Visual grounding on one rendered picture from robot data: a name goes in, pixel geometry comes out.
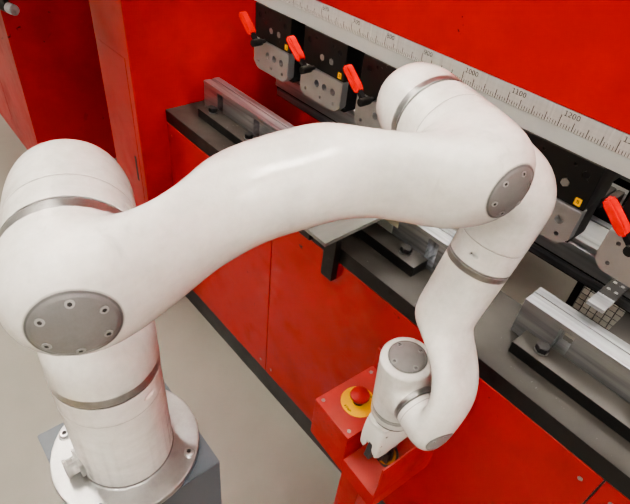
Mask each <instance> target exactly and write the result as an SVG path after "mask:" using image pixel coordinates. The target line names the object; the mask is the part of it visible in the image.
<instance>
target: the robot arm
mask: <svg viewBox="0 0 630 504"><path fill-rule="evenodd" d="M376 111H377V116H378V120H379V123H380V126H381V128H382V129H377V128H370V127H363V126H356V125H350V124H343V123H330V122H324V123H312V124H305V125H300V126H296V127H292V128H288V129H284V130H280V131H277V132H273V133H270V134H266V135H262V136H259V137H256V138H253V139H250V140H247V141H244V142H241V143H238V144H236V145H233V146H231V147H228V148H226V149H224V150H222V151H220V152H218V153H216V154H214V155H212V156H211V157H209V158H207V159H206V160H205V161H203V162H202V163H200V164H199V165H198V166H197V167H196V168H195V169H193V170H192V171H191V172H190V173H189V174H188V175H187V176H185V177H184V178H183V179H182V180H181V181H180V182H178V183H177V184H176V185H174V186H173V187H171V188H170V189H168V190H167V191H165V192H164V193H162V194H161V195H159V196H157V197H156V198H154V199H152V200H150V201H148V202H146V203H144V204H142V205H140V206H137V207H136V202H135V197H134V193H133V189H132V186H131V184H130V181H129V179H128V177H127V175H126V174H125V172H124V170H123V169H122V168H121V166H120V165H119V164H118V162H117V161H116V160H115V159H114V158H113V157H112V156H111V155H110V154H108V153H107V152H106V151H104V150H103V149H101V148H100V147H98V146H96V145H94V144H91V143H88V142H85V141H81V140H75V139H56V140H50V141H46V142H43V143H40V144H38V145H36V146H34V147H32V148H30V149H29V150H27V151H26V152H25V153H24V154H22V155H21V156H20V157H19V158H18V160H17V161H16V162H15V164H14V165H13V167H12V168H11V170H10V172H9V174H8V176H7V178H6V181H5V184H4V187H3V191H2V196H1V202H0V323H1V324H2V326H3V328H4V329H5V330H6V331H7V332H8V333H9V334H10V335H11V336H12V337H13V338H14V339H15V340H16V341H17V342H19V343H20V344H22V345H24V346H26V347H28V348H30V349H31V350H34V351H36V352H37V354H38V357H39V361H40V364H41V367H42V370H43V372H44V375H45V378H46V380H47V383H48V385H49V388H50V390H51V393H52V395H53V398H54V400H55V403H56V405H57V408H58V410H59V413H60V415H61V418H62V420H63V423H64V426H63V427H62V428H61V430H60V432H59V434H58V436H57V438H56V440H55V442H54V445H53V448H52V452H51V459H50V471H51V477H52V481H53V484H54V487H55V489H56V490H57V492H58V494H59V495H60V497H61V499H62V500H63V501H64V502H65V503H66V504H162V503H163V502H165V501H166V500H167V499H168V498H170V497H171V496H172V495H173V494H174V493H175V492H176V491H177V490H178V489H179V488H180V487H181V486H182V485H183V483H184V482H185V480H186V479H187V478H188V476H189V475H190V473H191V470H192V468H193V466H194V464H195V461H196V458H197V455H198V449H199V432H198V425H197V422H196V419H195V416H194V414H193V413H192V411H191V409H190V408H189V406H188V405H187V404H186V403H185V402H184V401H183V400H182V399H181V398H179V397H178V396H177V395H175V394H173V393H171V392H169V391H167V390H166V389H165V382H164V376H163V370H162V364H161V357H160V350H159V344H158V338H157V332H156V325H155V319H156V318H158V317H159V316H160V315H162V314H163V313H164V312H166V311H167V310H168V309H169V308H171V307H172V306H173V305H174V304H176V303H177V302H178V301H179V300H181V299H182V298H183V297H184V296H185V295H187V294H188V293H189V292H190V291H191V290H193V289H194V288H195V287H196V286H197V285H199V284H200V283H201V282H202V281H203V280H205V279H206V278H207V277H208V276H210V275H211V274H212V273H214V272H215V271H216V270H218V269H219V268H220V267H222V266H223V265H225V264H226V263H228V262H230V261H231V260H233V259H235V258H236V257H238V256H240V255H241V254H243V253H245V252H247V251H249V250H251V249H253V248H255V247H257V246H259V245H261V244H263V243H265V242H268V241H271V240H273V239H276V238H279V237H282V236H285V235H288V234H291V233H294V232H298V231H301V230H305V229H308V228H312V227H315V226H318V225H322V224H325V223H329V222H332V221H337V220H342V219H352V218H380V219H387V220H393V221H399V222H405V223H411V224H416V225H421V226H428V227H435V228H446V229H456V228H458V230H457V232H456V234H455V235H454V237H453V239H452V241H451V242H450V244H449V246H448V247H447V249H446V251H445V253H444V254H443V256H442V258H441V260H440V262H439V263H438V265H437V267H436V269H435V270H434V272H433V274H432V276H431V277H430V279H429V281H428V283H427V284H426V286H425V288H424V290H423V291H422V293H421V295H420V297H419V299H418V302H417V304H416V308H415V318H416V322H417V326H418V328H419V331H420V333H421V336H422V338H423V341H424V344H423V343H422V342H420V341H419V340H416V339H414V338H410V337H397V338H394V339H392V340H390V341H388V342H387V343H386V344H385V345H384V346H383V348H382V349H381V352H380V357H379V363H378V368H377V374H376V379H375V385H374V391H373V396H372V401H371V413H370V414H369V416H368V417H367V419H366V421H365V424H364V427H363V430H362V433H361V437H360V442H361V443H362V445H364V444H366V443H367V442H368V445H367V447H366V450H365V452H364V455H365V456H366V458H367V459H370V458H371V457H374V458H378V459H379V460H380V461H381V460H382V461H383V462H384V463H385V464H387V463H388V461H391V460H392V458H393V454H394V449H395V448H396V447H397V446H398V444H399V443H400V442H401V441H403V440H404V439H405V438H407V437H408V438H409V439H410V441H411V442H412V443H413V444H414V445H415V446H416V447H417V448H419V449H421V450H424V451H431V450H434V449H437V448H439V447H440V446H442V445H443V444H444V443H446V442H447V441H448V440H449V439H450V437H451V436H452V435H453V434H454V433H455V432H456V430H457V429H458V428H459V426H460V425H461V423H462V422H463V421H464V419H465V418H466V416H467V415H468V413H469V411H470V410H471V408H472V406H473V403H474V401H475V398H476V395H477V391H478V384H479V364H478V356H477V350H476V345H475V340H474V327H475V325H476V323H477V322H478V320H479V319H480V318H481V316H482V315H483V313H484V312H485V311H486V309H487V308H488V306H489V305H490V304H491V302H492V301H493V299H494V298H495V297H496V295H497V294H498V292H499V291H500V290H501V288H502V287H503V285H504V284H505V283H506V281H507V280H508V278H509V277H510V276H511V274H512V273H513V271H514V270H515V268H516V267H517V266H518V264H519V263H520V261H521V260H522V258H523V257H524V255H525V254H526V253H527V251H528V250H529V248H530V247H531V245H532V244H533V243H534V241H535V240H536V238H537V237H538V235H539V234H540V232H541V231H542V229H543V228H544V226H545V225H546V223H547V222H548V220H549V218H550V216H551V214H552V212H553V209H554V207H555V203H556V197H557V185H556V179H555V175H554V172H553V170H552V167H551V166H550V164H549V162H548V160H547V159H546V158H545V156H544V155H543V154H542V153H541V152H540V151H539V150H538V149H537V148H536V147H535V146H534V145H533V144H532V143H531V141H530V139H529V137H528V136H527V134H526V133H525V132H524V131H523V130H522V129H521V127H520V126H519V125H518V124H517V123H516V122H514V121H513V120H512V119H511V118H510V117H509V116H507V115H506V114H505V113H504V112H502V111H501V110H500V109H498V108H497V107H496V106H494V105H493V104H492V103H490V102H489V101H488V100H487V99H485V98H484V97H483V96H481V95H480V94H479V93H477V92H476V91H475V90H473V89H472V88H471V87H469V86H468V85H467V84H465V83H464V82H463V81H461V80H460V79H459V78H458V77H456V76H455V75H454V74H452V73H451V72H449V71H448V70H446V69H444V68H442V67H440V66H438V65H435V64H431V63H425V62H415V63H410V64H406V65H404V66H402V67H400V68H398V69H397V70H395V71H394V72H392V73H391V74H390V75H389V76H388V77H387V78H386V80H385V81H384V83H383V84H382V86H381V88H380V91H379V94H378V97H377V104H376ZM431 376H432V379H431Z"/></svg>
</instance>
